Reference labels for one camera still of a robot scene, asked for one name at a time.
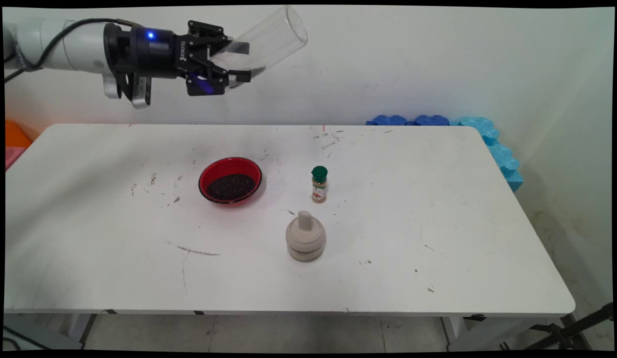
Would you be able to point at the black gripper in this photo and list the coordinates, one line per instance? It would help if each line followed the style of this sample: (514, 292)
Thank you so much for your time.
(159, 52)

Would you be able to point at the clear plastic jar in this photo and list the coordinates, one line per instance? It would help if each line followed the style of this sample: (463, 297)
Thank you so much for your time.
(273, 40)

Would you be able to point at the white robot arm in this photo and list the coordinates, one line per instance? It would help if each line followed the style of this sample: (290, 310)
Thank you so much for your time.
(79, 49)

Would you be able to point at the red plastic bowl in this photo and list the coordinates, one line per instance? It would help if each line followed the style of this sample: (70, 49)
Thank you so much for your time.
(214, 169)

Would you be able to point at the black seeds heap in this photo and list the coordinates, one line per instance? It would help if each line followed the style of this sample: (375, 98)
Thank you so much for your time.
(231, 187)

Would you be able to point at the spice bottle green cap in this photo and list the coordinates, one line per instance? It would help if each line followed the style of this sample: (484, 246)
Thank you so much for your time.
(319, 186)

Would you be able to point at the dark blue foam piece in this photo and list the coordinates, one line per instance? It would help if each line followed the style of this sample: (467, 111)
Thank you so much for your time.
(388, 120)
(432, 120)

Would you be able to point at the orange foam block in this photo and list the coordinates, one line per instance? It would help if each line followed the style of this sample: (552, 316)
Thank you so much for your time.
(15, 135)

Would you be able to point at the beige lidded grinder pot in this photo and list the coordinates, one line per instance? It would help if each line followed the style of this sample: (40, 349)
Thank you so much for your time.
(305, 241)

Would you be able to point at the pink foam block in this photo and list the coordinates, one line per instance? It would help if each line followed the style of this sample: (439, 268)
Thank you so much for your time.
(12, 156)

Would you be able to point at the white table leg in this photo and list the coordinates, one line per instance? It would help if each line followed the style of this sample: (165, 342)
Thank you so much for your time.
(82, 328)
(455, 328)

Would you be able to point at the light blue foam mat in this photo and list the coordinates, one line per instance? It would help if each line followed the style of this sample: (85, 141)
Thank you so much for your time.
(502, 159)

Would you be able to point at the black tripod legs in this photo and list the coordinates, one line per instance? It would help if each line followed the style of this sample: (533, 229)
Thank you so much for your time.
(572, 328)

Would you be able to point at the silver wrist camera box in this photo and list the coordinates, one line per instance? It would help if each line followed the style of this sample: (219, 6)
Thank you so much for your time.
(139, 92)

